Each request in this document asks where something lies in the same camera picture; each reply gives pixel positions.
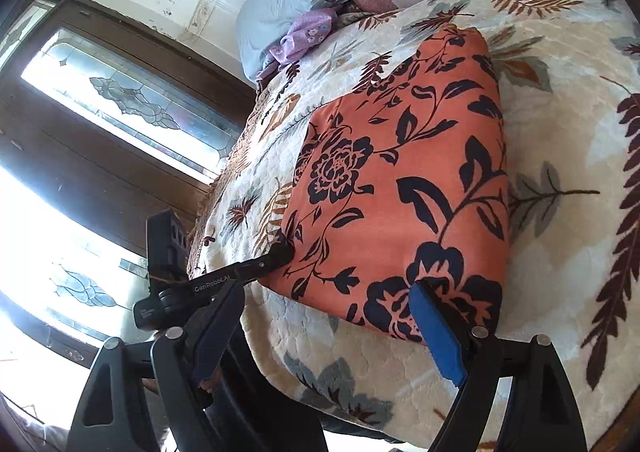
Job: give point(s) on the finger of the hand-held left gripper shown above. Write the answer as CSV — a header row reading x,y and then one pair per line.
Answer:
x,y
265,267

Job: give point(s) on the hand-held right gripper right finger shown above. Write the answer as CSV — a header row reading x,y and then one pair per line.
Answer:
x,y
437,332

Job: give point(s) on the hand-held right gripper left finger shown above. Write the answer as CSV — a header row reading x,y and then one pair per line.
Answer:
x,y
215,332

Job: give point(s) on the orange black floral garment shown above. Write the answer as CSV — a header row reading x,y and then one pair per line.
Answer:
x,y
400,156

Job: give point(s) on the wooden framed glass window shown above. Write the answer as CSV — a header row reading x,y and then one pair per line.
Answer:
x,y
125,96

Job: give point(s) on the cream leaf-print fleece blanket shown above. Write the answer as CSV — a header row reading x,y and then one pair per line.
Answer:
x,y
560,131

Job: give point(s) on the purple patterned cloth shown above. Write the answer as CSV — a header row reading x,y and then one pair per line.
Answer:
x,y
302,34

